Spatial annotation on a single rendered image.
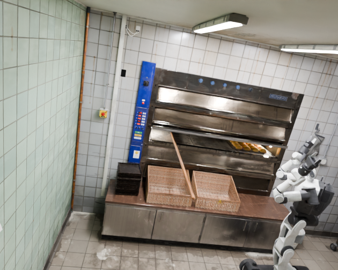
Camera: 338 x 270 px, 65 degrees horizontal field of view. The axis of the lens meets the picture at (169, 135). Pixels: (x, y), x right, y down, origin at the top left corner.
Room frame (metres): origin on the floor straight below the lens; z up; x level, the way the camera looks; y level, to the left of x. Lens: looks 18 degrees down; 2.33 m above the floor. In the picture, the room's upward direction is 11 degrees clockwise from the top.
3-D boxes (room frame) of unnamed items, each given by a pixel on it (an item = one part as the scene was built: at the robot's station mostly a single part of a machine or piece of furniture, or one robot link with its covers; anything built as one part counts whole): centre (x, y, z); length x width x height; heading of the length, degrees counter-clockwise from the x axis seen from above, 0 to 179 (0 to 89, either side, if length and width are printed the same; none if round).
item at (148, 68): (4.14, 0.53, 1.07); 1.93 x 0.16 x 2.15; 9
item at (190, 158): (3.38, -0.65, 1.02); 1.79 x 0.11 x 0.19; 99
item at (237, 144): (3.90, -1.16, 1.21); 0.61 x 0.48 x 0.06; 9
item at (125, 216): (3.08, -0.58, 0.29); 2.42 x 0.56 x 0.58; 99
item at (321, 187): (2.35, -1.45, 1.26); 0.34 x 0.30 x 0.36; 157
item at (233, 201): (3.12, -0.72, 0.72); 0.56 x 0.49 x 0.28; 98
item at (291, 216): (2.38, -1.48, 1.00); 0.28 x 0.13 x 0.18; 102
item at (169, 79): (3.41, -0.65, 1.99); 1.80 x 0.08 x 0.21; 99
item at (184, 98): (3.38, -0.65, 1.80); 1.79 x 0.11 x 0.19; 99
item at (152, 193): (3.03, -0.12, 0.72); 0.56 x 0.49 x 0.28; 100
